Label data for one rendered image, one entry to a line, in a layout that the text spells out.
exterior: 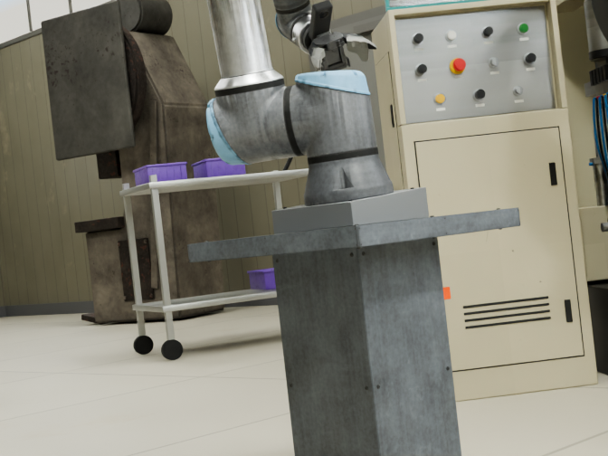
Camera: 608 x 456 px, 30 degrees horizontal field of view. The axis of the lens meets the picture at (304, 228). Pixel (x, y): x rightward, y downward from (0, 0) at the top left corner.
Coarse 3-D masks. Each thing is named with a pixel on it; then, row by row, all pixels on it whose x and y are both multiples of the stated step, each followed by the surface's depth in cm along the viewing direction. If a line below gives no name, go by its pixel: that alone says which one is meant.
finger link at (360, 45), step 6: (348, 36) 272; (354, 36) 272; (348, 42) 270; (354, 42) 270; (360, 42) 269; (366, 42) 268; (348, 48) 273; (354, 48) 272; (360, 48) 271; (366, 48) 270; (372, 48) 267; (360, 54) 272; (366, 54) 271; (366, 60) 272
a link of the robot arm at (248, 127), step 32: (224, 0) 234; (256, 0) 236; (224, 32) 235; (256, 32) 236; (224, 64) 237; (256, 64) 236; (224, 96) 237; (256, 96) 235; (224, 128) 237; (256, 128) 235; (224, 160) 241; (256, 160) 241
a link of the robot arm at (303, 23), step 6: (300, 18) 283; (306, 18) 282; (300, 24) 281; (306, 24) 280; (294, 30) 283; (300, 30) 280; (330, 30) 283; (294, 36) 284; (300, 36) 281; (294, 42) 285; (300, 42) 281; (300, 48) 282
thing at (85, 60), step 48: (144, 0) 907; (48, 48) 904; (96, 48) 875; (144, 48) 898; (96, 96) 878; (144, 96) 871; (192, 96) 912; (96, 144) 881; (144, 144) 890; (192, 144) 903; (192, 192) 899; (96, 240) 925; (144, 240) 893; (192, 240) 896; (96, 288) 928; (144, 288) 897; (192, 288) 893
